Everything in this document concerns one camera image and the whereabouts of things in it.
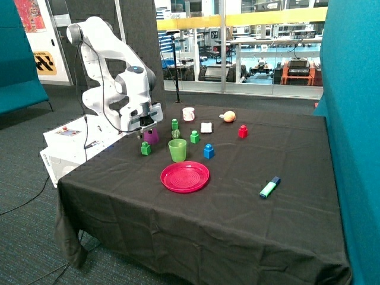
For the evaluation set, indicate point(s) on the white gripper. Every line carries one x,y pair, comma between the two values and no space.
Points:
140,117

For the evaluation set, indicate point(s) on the green block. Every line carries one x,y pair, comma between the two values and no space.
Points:
195,137
174,124
145,148

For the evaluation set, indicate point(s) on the green block back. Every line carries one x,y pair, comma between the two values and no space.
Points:
174,124

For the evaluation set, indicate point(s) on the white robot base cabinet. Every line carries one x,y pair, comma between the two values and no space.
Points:
73,143

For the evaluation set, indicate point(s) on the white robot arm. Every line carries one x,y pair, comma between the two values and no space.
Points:
122,100

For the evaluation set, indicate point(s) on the purple upturned cup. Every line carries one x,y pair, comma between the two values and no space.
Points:
153,138

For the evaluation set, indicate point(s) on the small green toy pepper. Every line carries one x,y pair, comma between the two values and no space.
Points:
176,134

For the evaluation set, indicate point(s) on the green plastic cup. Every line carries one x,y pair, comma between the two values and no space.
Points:
177,148

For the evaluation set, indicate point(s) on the pink mug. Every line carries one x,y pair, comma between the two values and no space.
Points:
188,114

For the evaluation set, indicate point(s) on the pink plastic plate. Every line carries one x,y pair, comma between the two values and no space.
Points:
185,177

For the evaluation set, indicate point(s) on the white sponge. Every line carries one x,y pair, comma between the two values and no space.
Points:
206,127

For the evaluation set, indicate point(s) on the blue block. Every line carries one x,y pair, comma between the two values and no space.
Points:
208,151

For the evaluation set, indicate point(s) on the orange toy fruit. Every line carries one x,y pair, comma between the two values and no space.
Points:
228,116

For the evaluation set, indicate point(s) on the black tablecloth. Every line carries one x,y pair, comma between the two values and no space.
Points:
224,233

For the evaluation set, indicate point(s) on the red block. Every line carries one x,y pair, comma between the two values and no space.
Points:
243,131

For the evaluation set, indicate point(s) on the teal sofa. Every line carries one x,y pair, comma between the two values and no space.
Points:
20,85

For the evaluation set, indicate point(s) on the green highlighter marker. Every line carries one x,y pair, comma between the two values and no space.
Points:
269,187

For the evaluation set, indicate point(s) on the black camera tripod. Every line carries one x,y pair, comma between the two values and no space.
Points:
172,33

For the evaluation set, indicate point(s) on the teal partition wall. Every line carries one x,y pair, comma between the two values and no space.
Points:
350,103

